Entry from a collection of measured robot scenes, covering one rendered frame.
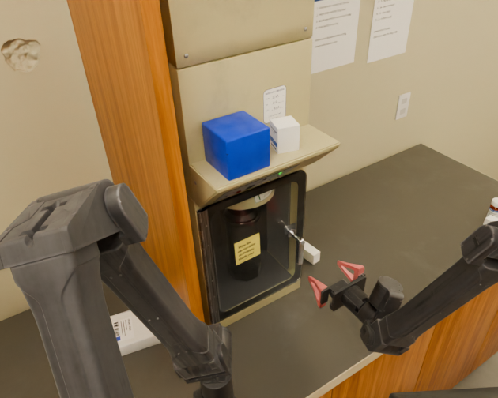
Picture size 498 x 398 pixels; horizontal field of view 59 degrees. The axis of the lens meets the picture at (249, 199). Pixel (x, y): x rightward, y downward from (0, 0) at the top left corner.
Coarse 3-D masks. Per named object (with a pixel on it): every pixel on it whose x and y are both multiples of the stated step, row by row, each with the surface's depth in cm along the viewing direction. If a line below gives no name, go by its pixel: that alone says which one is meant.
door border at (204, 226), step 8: (208, 216) 102; (200, 224) 101; (208, 224) 103; (208, 232) 104; (208, 240) 105; (208, 248) 107; (208, 256) 108; (208, 264) 110; (208, 272) 111; (208, 288) 114; (216, 288) 116; (216, 296) 117; (216, 304) 119; (216, 312) 120; (216, 320) 122
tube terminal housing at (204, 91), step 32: (224, 64) 86; (256, 64) 90; (288, 64) 94; (192, 96) 86; (224, 96) 90; (256, 96) 94; (288, 96) 99; (192, 128) 89; (192, 160) 93; (192, 192) 97; (192, 224) 106; (288, 288) 136; (224, 320) 127
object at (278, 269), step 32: (256, 192) 106; (288, 192) 113; (224, 224) 106; (256, 224) 112; (288, 224) 119; (224, 256) 112; (256, 256) 118; (288, 256) 126; (224, 288) 118; (256, 288) 125
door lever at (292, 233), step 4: (292, 232) 121; (292, 236) 120; (296, 236) 119; (296, 240) 119; (300, 240) 118; (300, 244) 118; (300, 248) 119; (296, 252) 121; (300, 252) 120; (296, 256) 122; (300, 256) 121; (296, 260) 123; (300, 260) 122; (300, 264) 123
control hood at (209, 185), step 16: (304, 128) 104; (304, 144) 98; (320, 144) 98; (336, 144) 98; (272, 160) 93; (288, 160) 93; (304, 160) 96; (192, 176) 94; (208, 176) 89; (256, 176) 89; (208, 192) 89; (224, 192) 89
